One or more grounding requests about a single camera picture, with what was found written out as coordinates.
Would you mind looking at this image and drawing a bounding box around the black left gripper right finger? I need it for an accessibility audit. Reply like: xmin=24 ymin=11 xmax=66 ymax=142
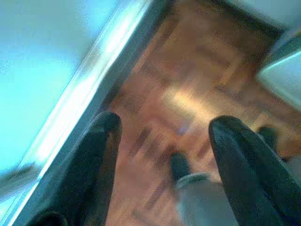
xmin=208 ymin=115 xmax=301 ymax=226

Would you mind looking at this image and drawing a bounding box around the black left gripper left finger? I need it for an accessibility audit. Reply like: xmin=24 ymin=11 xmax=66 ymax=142
xmin=25 ymin=112 xmax=123 ymax=226

